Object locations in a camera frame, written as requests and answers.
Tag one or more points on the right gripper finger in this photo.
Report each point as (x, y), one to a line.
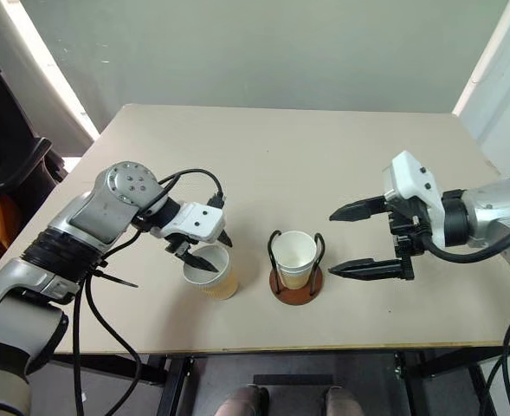
(367, 268)
(358, 211)

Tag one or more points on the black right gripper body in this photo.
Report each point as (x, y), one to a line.
(408, 236)

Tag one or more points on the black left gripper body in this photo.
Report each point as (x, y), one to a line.
(180, 245)

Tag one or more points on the ribbed tan paper cup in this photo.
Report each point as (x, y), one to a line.
(224, 281)

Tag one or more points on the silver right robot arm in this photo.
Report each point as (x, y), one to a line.
(492, 212)

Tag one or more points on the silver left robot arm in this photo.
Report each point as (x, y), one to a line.
(107, 212)

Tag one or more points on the white paper cup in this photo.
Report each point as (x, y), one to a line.
(295, 253)

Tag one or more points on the black zip tie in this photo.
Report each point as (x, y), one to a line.
(120, 281)

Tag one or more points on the black flat plate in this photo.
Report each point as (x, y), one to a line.
(293, 379)

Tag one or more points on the dark rounded shape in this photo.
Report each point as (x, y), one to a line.
(241, 401)

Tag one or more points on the black chair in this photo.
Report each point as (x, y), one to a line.
(12, 143)

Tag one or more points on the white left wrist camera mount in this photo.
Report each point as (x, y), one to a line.
(198, 219)

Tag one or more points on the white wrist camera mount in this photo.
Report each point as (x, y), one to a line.
(198, 219)
(410, 182)

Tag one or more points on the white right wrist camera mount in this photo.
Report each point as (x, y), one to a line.
(410, 182)

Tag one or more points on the black table frame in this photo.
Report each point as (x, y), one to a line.
(172, 381)

